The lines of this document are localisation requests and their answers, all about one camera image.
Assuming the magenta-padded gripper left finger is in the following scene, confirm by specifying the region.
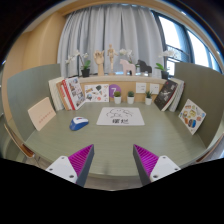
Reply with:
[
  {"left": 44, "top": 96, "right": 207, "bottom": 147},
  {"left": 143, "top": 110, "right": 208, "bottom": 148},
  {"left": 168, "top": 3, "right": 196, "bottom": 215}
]
[{"left": 45, "top": 143, "right": 95, "bottom": 188}]

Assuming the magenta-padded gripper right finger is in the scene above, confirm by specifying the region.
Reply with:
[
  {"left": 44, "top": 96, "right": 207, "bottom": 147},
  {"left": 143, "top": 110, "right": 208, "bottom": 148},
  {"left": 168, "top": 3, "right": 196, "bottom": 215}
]
[{"left": 132, "top": 143, "right": 182, "bottom": 186}]

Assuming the blue and white computer mouse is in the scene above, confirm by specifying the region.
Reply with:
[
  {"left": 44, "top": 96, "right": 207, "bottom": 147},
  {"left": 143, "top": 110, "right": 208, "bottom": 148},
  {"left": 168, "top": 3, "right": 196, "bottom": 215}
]
[{"left": 69, "top": 116, "right": 90, "bottom": 132}]

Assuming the white mouse pad with drawing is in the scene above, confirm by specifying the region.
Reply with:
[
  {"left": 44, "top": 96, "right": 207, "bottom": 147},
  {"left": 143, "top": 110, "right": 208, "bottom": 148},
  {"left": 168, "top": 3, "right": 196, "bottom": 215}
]
[{"left": 96, "top": 106, "right": 146, "bottom": 127}]

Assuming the colourful sticker card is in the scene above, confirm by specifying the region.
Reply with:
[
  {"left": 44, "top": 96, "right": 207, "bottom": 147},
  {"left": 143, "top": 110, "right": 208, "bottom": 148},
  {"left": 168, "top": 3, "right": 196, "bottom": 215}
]
[{"left": 178, "top": 98, "right": 207, "bottom": 136}]

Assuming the beige card with red text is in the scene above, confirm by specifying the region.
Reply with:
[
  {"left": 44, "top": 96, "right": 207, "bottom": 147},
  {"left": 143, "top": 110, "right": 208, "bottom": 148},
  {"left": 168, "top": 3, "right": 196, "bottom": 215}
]
[{"left": 27, "top": 96, "right": 57, "bottom": 132}]

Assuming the small grass plant white pot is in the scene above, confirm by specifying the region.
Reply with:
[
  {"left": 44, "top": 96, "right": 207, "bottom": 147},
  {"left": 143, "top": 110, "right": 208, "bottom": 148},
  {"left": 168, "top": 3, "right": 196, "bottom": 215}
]
[{"left": 144, "top": 90, "right": 153, "bottom": 106}]

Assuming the brown kraft book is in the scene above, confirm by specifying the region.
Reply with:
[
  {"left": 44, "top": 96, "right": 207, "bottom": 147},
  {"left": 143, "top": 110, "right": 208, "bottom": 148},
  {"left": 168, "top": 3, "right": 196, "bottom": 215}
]
[{"left": 55, "top": 80, "right": 73, "bottom": 111}]

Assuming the white book behind black book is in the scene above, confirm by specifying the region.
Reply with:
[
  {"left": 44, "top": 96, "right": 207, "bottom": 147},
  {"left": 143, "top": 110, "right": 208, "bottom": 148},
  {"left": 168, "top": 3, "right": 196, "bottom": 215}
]
[{"left": 168, "top": 77, "right": 185, "bottom": 113}]

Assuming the black cover book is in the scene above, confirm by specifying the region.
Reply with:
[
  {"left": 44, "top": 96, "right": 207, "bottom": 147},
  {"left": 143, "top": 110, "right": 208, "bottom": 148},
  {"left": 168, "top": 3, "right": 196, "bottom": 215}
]
[{"left": 153, "top": 79, "right": 179, "bottom": 112}]

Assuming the thick white book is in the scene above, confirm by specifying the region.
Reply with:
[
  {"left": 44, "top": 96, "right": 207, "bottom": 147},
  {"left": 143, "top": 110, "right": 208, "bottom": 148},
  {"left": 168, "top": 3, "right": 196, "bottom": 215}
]
[{"left": 48, "top": 77, "right": 66, "bottom": 112}]

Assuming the small succulent in white pot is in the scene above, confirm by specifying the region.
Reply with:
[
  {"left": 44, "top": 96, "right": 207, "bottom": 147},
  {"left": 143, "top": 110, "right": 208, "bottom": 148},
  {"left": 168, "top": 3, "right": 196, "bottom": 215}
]
[
  {"left": 126, "top": 90, "right": 136, "bottom": 105},
  {"left": 113, "top": 90, "right": 123, "bottom": 105}
]

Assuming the red-spined photo cover book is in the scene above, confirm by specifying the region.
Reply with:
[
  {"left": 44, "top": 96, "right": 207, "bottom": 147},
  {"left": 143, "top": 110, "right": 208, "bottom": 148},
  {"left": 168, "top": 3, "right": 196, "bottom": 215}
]
[{"left": 61, "top": 76, "right": 87, "bottom": 111}]

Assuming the white sticker sheet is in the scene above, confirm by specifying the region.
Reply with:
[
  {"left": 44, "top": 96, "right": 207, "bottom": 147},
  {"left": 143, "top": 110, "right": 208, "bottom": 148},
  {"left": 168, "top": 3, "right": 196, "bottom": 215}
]
[{"left": 84, "top": 83, "right": 110, "bottom": 103}]

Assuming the purple round number sticker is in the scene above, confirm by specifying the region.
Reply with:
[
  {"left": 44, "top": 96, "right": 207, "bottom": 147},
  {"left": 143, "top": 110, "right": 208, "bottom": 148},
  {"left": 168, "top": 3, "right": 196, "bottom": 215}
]
[{"left": 108, "top": 83, "right": 122, "bottom": 99}]

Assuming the white orchid in black pot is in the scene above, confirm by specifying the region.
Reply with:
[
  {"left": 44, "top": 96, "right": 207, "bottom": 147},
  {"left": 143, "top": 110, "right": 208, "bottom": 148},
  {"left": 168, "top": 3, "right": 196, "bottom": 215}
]
[
  {"left": 118, "top": 48, "right": 134, "bottom": 64},
  {"left": 154, "top": 49, "right": 179, "bottom": 80},
  {"left": 65, "top": 49, "right": 92, "bottom": 78}
]

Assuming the wooden desk back shelf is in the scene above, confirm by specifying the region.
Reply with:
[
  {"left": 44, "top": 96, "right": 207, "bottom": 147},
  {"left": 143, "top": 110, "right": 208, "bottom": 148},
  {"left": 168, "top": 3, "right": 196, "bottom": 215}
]
[{"left": 78, "top": 74, "right": 168, "bottom": 103}]

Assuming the black horse figurine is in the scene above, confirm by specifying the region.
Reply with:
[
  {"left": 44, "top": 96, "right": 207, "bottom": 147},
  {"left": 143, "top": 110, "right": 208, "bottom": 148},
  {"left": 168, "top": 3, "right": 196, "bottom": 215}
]
[{"left": 135, "top": 59, "right": 153, "bottom": 75}]

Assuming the pink horse figurine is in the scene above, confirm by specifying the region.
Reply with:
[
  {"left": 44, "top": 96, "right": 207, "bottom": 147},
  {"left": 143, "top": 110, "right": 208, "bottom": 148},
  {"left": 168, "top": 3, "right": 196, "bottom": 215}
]
[{"left": 119, "top": 58, "right": 137, "bottom": 77}]

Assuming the wooden hand model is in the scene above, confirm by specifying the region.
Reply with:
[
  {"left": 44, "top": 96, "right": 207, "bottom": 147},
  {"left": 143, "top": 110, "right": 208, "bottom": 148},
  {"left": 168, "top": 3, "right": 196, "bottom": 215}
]
[{"left": 93, "top": 49, "right": 106, "bottom": 77}]

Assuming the wooden artist mannequin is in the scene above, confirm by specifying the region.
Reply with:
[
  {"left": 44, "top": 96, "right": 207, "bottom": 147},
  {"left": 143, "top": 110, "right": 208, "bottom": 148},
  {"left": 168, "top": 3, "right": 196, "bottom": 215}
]
[{"left": 106, "top": 43, "right": 118, "bottom": 76}]

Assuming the dark framed window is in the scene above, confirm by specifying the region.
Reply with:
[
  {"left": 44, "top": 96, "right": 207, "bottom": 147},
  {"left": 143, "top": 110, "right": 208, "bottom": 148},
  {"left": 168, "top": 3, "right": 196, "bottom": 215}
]
[{"left": 151, "top": 9, "right": 223, "bottom": 76}]

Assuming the white wall socket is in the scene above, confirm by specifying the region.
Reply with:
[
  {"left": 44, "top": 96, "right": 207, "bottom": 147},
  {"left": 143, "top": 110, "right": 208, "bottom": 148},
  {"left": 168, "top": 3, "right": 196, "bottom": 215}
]
[
  {"left": 135, "top": 82, "right": 148, "bottom": 94},
  {"left": 149, "top": 83, "right": 161, "bottom": 95}
]

